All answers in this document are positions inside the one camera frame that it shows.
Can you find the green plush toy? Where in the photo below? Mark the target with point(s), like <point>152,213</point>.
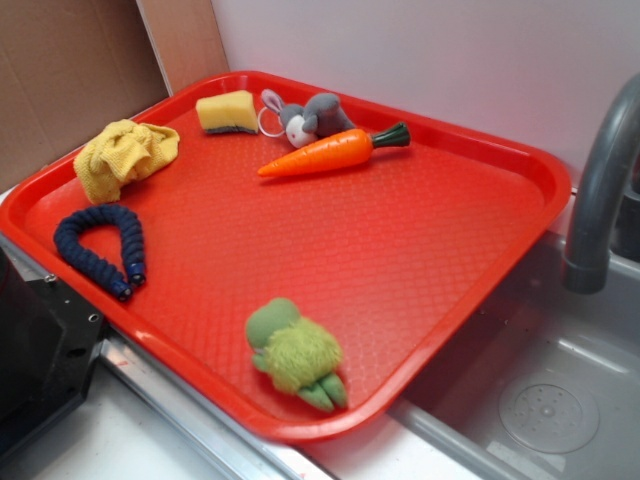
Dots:
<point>300,356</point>

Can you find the brown cardboard panel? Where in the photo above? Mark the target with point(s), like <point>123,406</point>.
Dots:
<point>68,68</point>

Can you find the orange plastic toy carrot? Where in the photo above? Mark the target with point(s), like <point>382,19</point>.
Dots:
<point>343,150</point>

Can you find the grey toy sink basin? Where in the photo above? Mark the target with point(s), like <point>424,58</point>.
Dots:
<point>539,382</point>

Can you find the grey toy faucet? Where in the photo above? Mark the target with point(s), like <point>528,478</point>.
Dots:
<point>605,215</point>

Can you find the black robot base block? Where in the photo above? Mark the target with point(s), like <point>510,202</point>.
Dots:
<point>50,339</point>

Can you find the red plastic tray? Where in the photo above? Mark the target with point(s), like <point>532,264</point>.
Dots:
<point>391,256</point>

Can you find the dark blue segmented toy snake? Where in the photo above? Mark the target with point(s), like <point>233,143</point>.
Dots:
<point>119,285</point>

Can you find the yellow sponge with grey base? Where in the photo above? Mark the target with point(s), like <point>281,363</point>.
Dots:
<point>228,112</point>

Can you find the yellow crumpled cloth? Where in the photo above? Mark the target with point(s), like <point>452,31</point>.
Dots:
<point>124,152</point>

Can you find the grey plush bunny keychain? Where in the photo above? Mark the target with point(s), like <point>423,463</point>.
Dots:
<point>322,116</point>

